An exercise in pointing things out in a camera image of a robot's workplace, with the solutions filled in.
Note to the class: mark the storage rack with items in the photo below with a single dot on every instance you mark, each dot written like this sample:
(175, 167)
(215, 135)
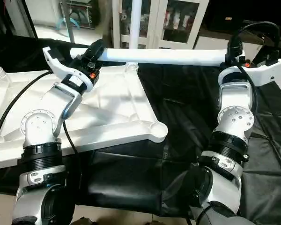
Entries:
(82, 14)

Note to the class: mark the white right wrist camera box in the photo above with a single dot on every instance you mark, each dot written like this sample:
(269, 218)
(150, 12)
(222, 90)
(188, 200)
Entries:
(262, 72)

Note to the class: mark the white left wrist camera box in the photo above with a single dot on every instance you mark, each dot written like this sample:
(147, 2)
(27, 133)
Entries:
(61, 70)

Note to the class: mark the white plastic table top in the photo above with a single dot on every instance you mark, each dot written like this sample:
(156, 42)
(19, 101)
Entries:
(112, 108)

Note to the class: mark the black work mat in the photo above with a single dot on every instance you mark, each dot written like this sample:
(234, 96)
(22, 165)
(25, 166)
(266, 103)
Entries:
(178, 93)

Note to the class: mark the white glass door cabinet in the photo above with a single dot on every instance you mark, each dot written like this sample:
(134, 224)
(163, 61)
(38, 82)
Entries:
(178, 23)

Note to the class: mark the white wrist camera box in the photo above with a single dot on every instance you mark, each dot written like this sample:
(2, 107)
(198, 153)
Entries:
(61, 70)
(262, 72)

